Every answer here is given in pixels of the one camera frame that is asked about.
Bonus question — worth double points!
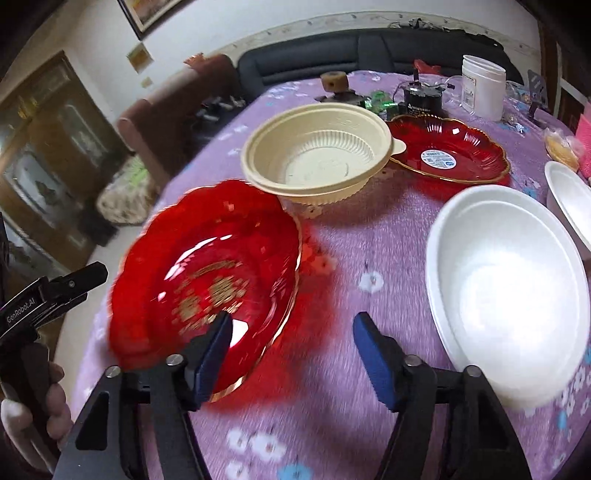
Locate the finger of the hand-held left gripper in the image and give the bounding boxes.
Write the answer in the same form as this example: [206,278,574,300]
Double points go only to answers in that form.
[50,261,110,297]
[31,292,89,329]

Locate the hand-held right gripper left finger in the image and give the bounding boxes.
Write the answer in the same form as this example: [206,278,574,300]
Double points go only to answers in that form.
[54,311,234,480]

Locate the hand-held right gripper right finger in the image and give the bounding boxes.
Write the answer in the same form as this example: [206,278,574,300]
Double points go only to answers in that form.
[352,311,534,480]

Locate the red plate with gold print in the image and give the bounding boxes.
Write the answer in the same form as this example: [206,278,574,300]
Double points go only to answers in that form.
[107,179,303,402]

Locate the white foam bowl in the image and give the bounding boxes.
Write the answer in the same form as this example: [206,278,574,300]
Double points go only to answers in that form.
[545,161,591,264]
[425,185,591,409]

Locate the beige plastic bowl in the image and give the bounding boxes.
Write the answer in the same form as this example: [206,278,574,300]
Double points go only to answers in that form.
[241,103,408,205]

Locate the red plate with white sticker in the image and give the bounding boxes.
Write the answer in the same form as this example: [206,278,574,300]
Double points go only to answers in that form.
[388,114,512,186]

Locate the person's left hand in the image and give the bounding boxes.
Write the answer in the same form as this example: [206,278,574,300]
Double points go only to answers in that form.
[0,361,75,476]

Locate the patterned cushion stool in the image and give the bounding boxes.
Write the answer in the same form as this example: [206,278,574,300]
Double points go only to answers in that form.
[96,157,151,227]

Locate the wooden glass-door cabinet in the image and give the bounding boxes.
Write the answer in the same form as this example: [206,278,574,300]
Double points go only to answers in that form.
[0,51,127,278]

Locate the purple floral tablecloth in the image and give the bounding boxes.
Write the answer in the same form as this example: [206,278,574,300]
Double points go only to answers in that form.
[69,69,591,480]

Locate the brown armchair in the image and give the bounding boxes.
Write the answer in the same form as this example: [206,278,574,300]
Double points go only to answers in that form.
[116,54,241,185]

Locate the black gadget pile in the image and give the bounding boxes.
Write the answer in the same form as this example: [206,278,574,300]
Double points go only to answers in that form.
[198,96,246,123]

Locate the green plastic parts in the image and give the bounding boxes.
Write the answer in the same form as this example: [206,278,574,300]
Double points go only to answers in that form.
[365,90,399,119]

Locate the black motor device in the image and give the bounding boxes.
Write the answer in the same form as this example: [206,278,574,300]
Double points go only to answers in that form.
[399,80,446,118]

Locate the dark round disc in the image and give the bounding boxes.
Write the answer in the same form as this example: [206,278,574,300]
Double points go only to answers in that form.
[321,90,366,105]

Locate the wooden spool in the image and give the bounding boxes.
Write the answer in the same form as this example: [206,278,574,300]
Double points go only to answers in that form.
[322,71,348,93]

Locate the clear glass container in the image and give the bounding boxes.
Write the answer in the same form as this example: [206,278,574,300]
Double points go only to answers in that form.
[431,73,466,110]

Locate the yellow snack bag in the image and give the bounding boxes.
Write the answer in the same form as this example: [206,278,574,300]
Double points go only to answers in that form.
[544,127,583,172]

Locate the white plastic jar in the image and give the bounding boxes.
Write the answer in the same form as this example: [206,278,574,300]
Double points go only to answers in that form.
[462,54,507,121]

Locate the black sofa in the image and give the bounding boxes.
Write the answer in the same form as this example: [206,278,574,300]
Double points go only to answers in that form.
[236,28,525,104]

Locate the bottle with pink knit sleeve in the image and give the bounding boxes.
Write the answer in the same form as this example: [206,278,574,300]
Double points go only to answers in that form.
[575,99,591,181]

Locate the dark clothes pile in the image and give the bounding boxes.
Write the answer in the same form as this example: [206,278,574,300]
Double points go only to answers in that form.
[388,18,502,47]

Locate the brown wooden partition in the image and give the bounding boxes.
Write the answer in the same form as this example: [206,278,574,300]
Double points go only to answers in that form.
[538,23,591,130]

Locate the small yellow wall picture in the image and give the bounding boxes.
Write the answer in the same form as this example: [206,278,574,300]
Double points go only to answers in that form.
[127,41,153,73]

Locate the framed wall painting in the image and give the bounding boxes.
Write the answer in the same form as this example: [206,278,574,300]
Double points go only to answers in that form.
[117,0,195,41]

